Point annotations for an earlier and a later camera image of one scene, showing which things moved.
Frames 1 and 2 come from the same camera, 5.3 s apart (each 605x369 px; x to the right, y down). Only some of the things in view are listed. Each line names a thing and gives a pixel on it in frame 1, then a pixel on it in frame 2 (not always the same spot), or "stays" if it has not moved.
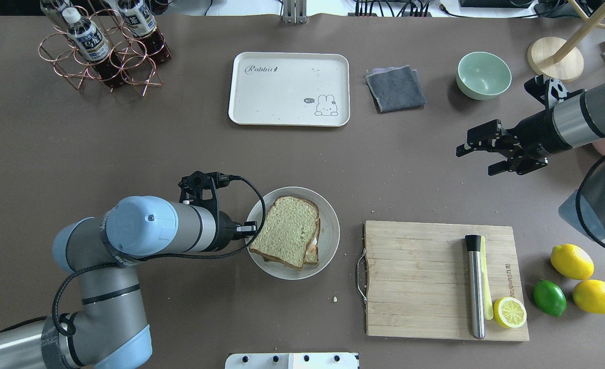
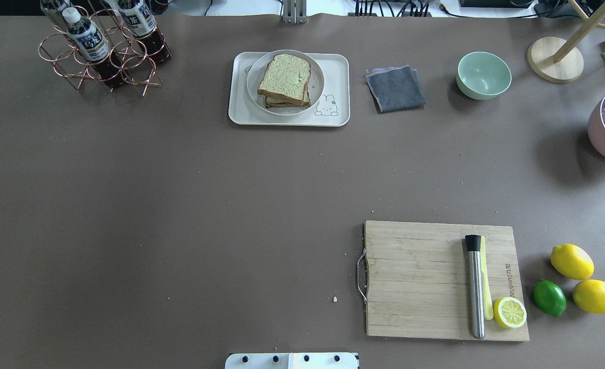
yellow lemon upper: (572, 261) stays
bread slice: (312, 255) to (272, 102)
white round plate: (329, 233) to (257, 68)
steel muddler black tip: (473, 243) stays
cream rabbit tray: (290, 89) stays
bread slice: (289, 226) to (286, 77)
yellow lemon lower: (597, 296) stays
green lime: (549, 298) stays
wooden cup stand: (560, 59) stays
